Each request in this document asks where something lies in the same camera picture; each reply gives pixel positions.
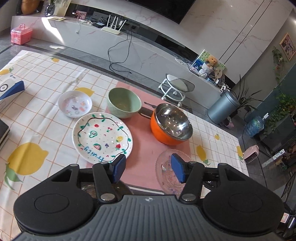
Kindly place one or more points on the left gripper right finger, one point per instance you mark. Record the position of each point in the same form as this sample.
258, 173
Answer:
188, 173

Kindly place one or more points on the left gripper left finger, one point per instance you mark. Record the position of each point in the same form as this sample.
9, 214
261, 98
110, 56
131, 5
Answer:
107, 174

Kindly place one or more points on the clear glass plate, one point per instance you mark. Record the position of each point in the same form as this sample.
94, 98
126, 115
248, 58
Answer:
166, 176

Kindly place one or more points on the painted fruit plate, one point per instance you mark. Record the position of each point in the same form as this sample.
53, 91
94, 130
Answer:
101, 137

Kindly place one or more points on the orange steel bowl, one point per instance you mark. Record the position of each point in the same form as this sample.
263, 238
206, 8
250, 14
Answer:
170, 125

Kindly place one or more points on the green ceramic bowl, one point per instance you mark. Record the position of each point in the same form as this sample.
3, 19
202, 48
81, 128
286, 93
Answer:
123, 103

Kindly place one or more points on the small white dish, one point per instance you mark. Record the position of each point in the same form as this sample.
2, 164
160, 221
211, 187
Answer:
74, 104

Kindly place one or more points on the pink space heater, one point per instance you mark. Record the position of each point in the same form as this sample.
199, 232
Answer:
251, 153

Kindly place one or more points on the grey trash can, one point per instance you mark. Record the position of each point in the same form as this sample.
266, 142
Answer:
223, 107

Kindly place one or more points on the lemon checked tablecloth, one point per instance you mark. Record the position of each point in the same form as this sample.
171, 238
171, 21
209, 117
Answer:
34, 117

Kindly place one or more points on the blue water jug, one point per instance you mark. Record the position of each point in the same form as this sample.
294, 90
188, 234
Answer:
256, 125

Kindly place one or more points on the white rolling stool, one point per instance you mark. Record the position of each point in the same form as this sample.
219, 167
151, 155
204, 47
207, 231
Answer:
175, 89

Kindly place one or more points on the potted green plant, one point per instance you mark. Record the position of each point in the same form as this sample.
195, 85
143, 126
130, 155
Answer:
243, 97

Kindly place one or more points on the black notebook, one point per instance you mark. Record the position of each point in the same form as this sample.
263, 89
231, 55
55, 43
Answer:
4, 133

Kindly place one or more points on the teddy bear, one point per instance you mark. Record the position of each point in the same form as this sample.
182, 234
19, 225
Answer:
211, 61

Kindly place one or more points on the white tv console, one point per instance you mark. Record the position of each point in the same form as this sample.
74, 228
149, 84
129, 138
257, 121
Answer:
134, 56

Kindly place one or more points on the white blue box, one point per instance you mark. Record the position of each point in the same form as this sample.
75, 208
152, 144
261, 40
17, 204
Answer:
11, 88

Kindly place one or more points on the white wifi router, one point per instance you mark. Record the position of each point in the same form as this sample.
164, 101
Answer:
114, 25

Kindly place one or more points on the pink storage box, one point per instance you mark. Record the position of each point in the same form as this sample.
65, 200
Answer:
21, 34

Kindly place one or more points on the black television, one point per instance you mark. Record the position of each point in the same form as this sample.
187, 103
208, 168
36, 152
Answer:
174, 10

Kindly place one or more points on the glass vase with plant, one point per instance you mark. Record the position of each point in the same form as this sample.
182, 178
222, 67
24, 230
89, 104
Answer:
50, 8

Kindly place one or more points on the brown round vase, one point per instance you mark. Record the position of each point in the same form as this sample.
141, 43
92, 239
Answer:
30, 4

